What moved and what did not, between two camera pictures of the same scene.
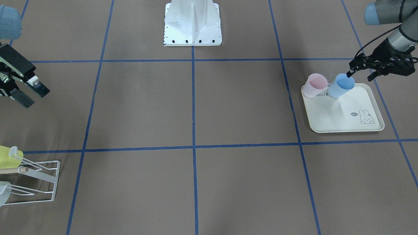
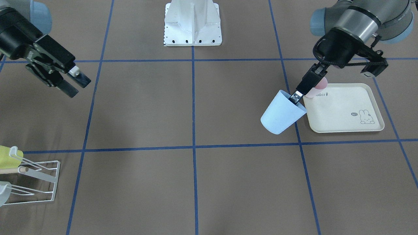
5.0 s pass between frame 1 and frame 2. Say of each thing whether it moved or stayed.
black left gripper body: moved
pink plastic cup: stayed
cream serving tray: stayed
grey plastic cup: stayed
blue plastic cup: moved
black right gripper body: moved
